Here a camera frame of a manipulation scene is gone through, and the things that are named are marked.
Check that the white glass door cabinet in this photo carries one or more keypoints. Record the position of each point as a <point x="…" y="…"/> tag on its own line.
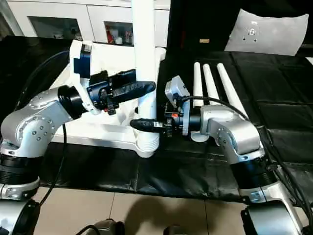
<point x="61" y="9"/>

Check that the grey left robot foot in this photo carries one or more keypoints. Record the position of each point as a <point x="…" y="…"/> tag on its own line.
<point x="105" y="228"/>

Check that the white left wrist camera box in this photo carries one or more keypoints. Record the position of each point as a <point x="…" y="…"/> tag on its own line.
<point x="75" y="54"/>

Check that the white plastic table leg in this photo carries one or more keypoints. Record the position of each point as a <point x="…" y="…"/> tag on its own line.
<point x="197" y="83"/>
<point x="210" y="83"/>
<point x="144" y="49"/>
<point x="227" y="83"/>

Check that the white plastic table top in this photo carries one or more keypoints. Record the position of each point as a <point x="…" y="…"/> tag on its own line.
<point x="110" y="132"/>

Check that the flat white board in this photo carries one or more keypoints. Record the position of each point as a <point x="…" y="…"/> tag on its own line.
<point x="310" y="59"/>

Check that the black work mat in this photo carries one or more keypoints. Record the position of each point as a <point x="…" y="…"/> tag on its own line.
<point x="281" y="98"/>

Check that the black box with gold label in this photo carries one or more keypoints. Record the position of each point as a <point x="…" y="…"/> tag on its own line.
<point x="185" y="24"/>

